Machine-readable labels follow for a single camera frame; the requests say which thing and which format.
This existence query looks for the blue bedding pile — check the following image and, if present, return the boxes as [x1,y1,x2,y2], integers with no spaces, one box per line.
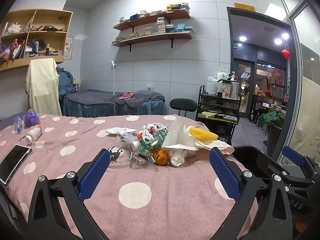
[56,67,78,98]

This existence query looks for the massage bed with blue skirt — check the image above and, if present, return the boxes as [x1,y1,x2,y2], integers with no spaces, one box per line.
[61,89,166,118]

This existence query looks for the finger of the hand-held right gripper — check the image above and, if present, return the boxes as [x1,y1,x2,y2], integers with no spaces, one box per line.
[257,153,320,188]
[282,146,320,175]

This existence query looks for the clear wrapper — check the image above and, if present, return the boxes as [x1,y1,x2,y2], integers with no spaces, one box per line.
[128,149,155,166]

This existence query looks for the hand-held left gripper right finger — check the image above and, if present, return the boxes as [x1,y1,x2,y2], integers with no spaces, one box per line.
[209,147,293,240]

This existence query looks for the cream cloth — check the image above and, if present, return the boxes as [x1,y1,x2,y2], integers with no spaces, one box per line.
[26,58,62,117]

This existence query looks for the mandarin orange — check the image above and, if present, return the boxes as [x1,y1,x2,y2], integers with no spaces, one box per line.
[152,149,170,166]

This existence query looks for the yellow door sign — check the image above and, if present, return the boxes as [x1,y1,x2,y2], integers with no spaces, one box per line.
[234,2,255,12]

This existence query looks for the white plastic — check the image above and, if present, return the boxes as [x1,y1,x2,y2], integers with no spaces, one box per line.
[169,149,187,167]

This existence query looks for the purple pouch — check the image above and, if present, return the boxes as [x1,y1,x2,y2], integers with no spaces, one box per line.
[23,109,41,127]

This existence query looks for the grey blanket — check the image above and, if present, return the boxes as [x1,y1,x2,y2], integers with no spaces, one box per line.
[64,89,165,109]

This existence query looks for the cluster of white bottles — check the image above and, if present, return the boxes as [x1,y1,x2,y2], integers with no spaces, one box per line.
[206,66,242,99]

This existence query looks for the black stool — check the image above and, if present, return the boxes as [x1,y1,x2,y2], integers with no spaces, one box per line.
[169,98,198,118]

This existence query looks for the black smartphone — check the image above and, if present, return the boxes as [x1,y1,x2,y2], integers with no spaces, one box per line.
[0,144,33,186]

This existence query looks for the white red plastic bag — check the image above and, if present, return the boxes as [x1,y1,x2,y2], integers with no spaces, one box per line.
[142,122,166,140]

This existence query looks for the green drink carton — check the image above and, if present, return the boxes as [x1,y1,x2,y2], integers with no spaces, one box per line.
[132,127,171,152]

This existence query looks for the white paper napkin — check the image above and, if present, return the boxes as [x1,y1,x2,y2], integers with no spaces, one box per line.
[161,118,200,152]

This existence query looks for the dark door frame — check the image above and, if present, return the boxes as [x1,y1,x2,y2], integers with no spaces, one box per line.
[227,6,299,155]

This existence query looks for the black trash bin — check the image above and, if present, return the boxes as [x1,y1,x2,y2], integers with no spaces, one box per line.
[232,145,278,180]

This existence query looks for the black plant pot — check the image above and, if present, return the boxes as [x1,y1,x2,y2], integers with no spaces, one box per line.
[268,124,282,155]

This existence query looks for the green potted plant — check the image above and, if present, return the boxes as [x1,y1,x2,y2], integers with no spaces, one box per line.
[257,104,287,128]

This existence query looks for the wall poster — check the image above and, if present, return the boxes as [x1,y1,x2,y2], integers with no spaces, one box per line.
[65,36,74,60]

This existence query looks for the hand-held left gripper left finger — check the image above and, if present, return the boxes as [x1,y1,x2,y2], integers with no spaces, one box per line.
[27,148,112,240]

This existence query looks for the clear printed plastic bag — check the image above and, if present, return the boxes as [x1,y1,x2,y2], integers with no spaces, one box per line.
[119,131,139,148]

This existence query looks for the white pill bottle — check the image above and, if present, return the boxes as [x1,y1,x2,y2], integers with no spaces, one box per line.
[25,125,43,144]

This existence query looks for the wooden wall shelf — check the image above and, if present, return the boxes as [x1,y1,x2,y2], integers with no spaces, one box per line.
[111,32,193,52]
[113,11,192,32]

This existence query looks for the yellow plastic tray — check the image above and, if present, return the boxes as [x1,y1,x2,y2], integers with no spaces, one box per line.
[189,127,219,143]

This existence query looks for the wooden wall cabinet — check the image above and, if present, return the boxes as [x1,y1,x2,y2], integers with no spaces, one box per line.
[0,9,73,73]

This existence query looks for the row of small boxes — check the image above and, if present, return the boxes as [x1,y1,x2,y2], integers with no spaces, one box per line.
[119,2,190,22]

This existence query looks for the black metal cart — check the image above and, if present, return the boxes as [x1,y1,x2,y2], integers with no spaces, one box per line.
[196,84,242,147]

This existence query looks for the wooden wall shelves with books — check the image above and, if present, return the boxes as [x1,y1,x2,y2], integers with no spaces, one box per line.
[112,17,193,43]

